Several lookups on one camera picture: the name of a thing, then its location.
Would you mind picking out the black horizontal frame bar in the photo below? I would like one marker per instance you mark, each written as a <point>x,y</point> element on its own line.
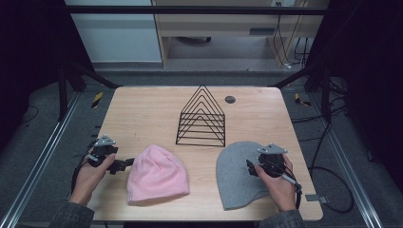
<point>196,10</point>

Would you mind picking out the black curtain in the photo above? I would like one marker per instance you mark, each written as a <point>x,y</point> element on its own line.
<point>28,47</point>
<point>370,63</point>

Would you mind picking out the black metal stand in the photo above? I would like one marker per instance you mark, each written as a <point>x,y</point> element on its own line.
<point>325,95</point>
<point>62,91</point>

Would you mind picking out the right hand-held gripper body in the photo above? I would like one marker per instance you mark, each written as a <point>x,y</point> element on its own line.
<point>272,160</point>

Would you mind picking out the white cabinet panel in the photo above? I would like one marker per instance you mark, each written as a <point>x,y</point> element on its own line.
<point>117,38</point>

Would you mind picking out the grey table grommet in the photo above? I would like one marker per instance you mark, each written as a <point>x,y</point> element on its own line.
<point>230,99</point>

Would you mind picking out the pink knit hat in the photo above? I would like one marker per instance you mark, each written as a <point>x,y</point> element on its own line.
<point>157,175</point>

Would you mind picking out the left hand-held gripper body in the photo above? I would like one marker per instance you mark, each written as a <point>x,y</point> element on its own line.
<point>103,149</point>

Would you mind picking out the person's right hand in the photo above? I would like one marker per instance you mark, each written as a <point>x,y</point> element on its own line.
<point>280,190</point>

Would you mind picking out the person's left hand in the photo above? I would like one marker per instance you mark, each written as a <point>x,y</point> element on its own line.
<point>88,182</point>

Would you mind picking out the aluminium frame rail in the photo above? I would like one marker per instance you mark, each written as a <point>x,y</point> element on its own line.
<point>345,164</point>
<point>41,164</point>

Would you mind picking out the grey knit hat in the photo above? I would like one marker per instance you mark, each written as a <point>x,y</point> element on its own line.
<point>234,179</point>

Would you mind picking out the yellow black tape strip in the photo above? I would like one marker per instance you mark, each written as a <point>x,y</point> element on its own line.
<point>97,99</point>
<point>299,99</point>

